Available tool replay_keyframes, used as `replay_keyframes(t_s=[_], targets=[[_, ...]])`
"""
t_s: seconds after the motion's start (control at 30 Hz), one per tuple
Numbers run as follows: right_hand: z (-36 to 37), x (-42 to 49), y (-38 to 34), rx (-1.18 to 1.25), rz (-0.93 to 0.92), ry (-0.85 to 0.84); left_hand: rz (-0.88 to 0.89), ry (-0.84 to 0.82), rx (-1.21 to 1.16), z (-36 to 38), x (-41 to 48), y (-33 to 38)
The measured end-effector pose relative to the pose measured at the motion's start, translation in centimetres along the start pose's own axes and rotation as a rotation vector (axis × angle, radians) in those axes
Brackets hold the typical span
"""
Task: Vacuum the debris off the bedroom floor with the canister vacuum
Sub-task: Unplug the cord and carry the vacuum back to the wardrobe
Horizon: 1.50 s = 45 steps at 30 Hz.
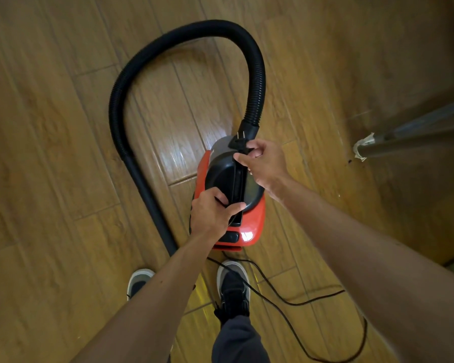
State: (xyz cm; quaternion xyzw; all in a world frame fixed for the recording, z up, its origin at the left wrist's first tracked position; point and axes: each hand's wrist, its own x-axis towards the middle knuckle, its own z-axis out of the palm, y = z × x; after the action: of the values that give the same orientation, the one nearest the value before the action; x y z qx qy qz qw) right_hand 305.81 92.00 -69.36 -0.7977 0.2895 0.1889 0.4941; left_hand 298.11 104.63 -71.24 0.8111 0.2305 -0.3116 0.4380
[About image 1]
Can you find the dark metal furniture leg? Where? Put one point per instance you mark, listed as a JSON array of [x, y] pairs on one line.
[[416, 141]]

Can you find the person's right thumb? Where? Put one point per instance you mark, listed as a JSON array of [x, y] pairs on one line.
[[246, 160]]

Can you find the person's left hand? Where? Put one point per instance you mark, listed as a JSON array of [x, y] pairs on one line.
[[208, 219]]

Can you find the grey trouser leg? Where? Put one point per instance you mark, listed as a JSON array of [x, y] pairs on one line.
[[238, 342]]

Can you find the person's left thumb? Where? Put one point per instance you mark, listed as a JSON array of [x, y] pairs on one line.
[[234, 210]]

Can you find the white tape scrap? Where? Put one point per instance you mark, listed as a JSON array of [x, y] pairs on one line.
[[363, 145]]

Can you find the red and black vacuum cleaner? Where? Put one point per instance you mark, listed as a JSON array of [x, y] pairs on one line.
[[253, 219]]

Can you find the person's right hand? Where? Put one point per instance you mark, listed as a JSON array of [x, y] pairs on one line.
[[268, 166]]

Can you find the grey metal bar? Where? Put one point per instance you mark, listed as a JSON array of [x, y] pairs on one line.
[[439, 119]]

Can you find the person's right forearm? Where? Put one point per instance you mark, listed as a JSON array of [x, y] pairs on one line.
[[370, 268]]

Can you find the person's left shoe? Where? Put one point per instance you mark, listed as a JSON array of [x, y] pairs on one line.
[[139, 284]]

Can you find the person's left forearm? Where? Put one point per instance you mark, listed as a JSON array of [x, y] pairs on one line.
[[155, 306]]

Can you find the person's right shoe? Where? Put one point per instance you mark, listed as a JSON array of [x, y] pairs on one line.
[[232, 291]]

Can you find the person's shoe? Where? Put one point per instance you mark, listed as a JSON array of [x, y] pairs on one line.
[[232, 291], [139, 284]]

